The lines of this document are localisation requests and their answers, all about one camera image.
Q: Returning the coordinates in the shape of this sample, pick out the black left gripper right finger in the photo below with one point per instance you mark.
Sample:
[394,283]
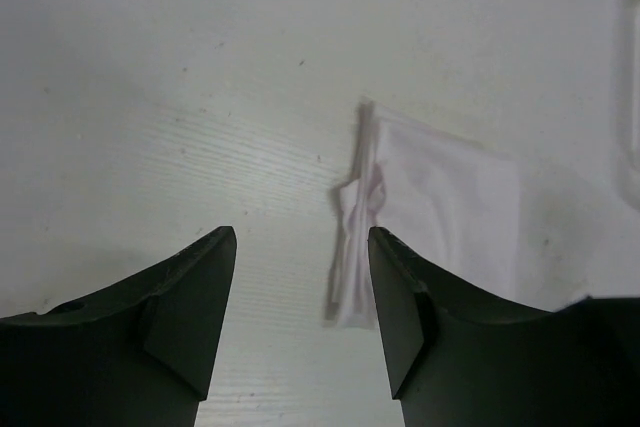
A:
[457,355]

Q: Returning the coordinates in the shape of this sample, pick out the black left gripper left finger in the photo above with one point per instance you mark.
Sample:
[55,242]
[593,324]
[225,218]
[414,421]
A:
[139,352]

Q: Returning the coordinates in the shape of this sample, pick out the white tank top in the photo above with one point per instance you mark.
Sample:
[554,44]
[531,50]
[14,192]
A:
[453,202]

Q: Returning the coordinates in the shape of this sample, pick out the white plastic basket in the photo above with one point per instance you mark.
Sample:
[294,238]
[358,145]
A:
[625,99]

